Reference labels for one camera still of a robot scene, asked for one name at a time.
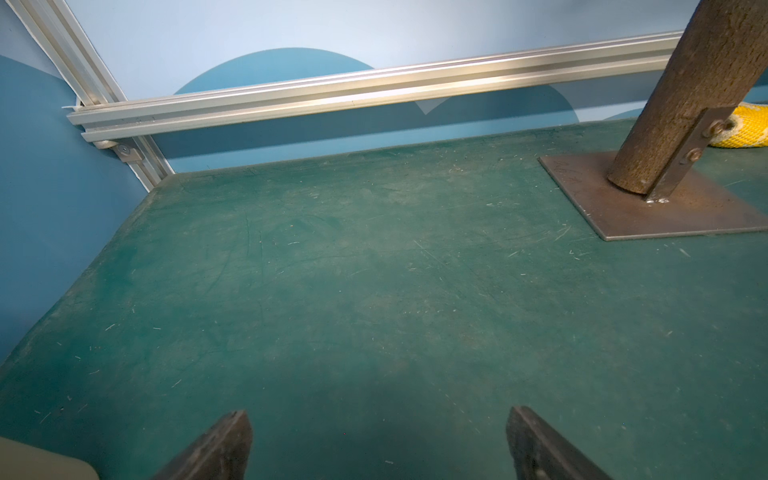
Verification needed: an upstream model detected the aluminium back frame rail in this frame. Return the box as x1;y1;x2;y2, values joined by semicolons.
68;32;681;143

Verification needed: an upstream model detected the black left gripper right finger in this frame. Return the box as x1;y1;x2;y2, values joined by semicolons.
506;406;611;480

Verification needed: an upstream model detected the aluminium left frame post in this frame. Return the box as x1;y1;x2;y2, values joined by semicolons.
7;0;175;191

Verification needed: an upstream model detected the pink blossom artificial tree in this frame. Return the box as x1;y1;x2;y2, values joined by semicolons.
539;1;767;241

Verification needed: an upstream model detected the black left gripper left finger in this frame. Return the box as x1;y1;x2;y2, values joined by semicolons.
152;410;253;480

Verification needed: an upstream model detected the yellow hand-shaped toy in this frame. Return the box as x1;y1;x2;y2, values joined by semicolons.
709;102;768;149

